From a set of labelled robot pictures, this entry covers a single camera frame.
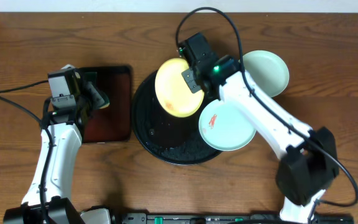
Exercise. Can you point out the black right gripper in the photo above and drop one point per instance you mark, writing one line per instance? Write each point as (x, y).
(188, 78)

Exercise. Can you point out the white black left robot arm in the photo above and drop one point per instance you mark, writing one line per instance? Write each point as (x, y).
(48, 198)

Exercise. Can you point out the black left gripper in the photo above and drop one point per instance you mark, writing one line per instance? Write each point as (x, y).
(89, 93)

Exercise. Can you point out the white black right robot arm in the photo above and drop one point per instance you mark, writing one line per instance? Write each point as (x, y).
(264, 123)

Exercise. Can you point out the round black serving tray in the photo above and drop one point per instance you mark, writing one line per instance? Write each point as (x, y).
(168, 138)

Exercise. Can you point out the black rectangular water tray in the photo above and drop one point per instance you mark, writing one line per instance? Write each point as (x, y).
(113, 122)

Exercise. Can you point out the green yellow sponge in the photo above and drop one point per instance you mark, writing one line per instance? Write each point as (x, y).
(99, 99)

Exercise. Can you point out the light green plate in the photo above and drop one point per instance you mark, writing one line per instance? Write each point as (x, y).
(268, 70)
(224, 128)

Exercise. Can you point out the yellow plate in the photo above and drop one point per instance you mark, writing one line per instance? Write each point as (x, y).
(173, 93)

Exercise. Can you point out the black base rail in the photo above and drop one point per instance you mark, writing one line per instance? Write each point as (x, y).
(143, 218)

